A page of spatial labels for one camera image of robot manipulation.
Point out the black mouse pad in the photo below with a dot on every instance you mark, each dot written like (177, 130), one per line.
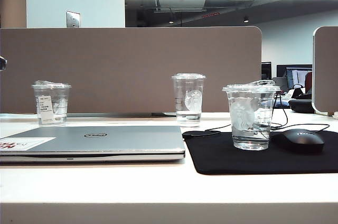
(216, 155)

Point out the black zip case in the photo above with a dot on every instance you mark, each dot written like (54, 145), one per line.
(301, 105)

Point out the silver wall plate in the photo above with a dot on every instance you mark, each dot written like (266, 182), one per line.
(73, 19)

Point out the dark unlit monitor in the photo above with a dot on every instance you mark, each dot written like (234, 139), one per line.
(266, 70)

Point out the lit computer monitor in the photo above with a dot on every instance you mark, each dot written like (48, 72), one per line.
(294, 74)

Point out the silver Dell laptop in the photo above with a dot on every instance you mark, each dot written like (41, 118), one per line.
(118, 142)

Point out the brown divider white edge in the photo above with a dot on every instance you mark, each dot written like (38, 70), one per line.
(326, 70)

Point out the grey taped left gripper finger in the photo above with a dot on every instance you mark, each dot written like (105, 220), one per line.
(2, 63)

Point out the red office chair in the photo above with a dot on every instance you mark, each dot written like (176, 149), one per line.
(309, 81)

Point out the grey ceiling air duct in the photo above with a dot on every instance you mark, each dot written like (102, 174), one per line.
(182, 4)

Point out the black computer mouse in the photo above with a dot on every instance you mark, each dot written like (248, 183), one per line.
(301, 141)

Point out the blue cloth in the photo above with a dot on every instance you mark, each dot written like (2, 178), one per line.
(280, 105)

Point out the tall clear plastic logo cup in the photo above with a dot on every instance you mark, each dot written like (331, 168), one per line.
(188, 117)

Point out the short clear plastic logo cup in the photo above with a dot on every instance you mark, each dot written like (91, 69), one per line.
(251, 139)

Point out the wide brown desk divider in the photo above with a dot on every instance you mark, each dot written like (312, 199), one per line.
(132, 57)

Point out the clear plastic cup white label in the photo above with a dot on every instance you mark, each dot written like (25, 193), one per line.
(48, 119)

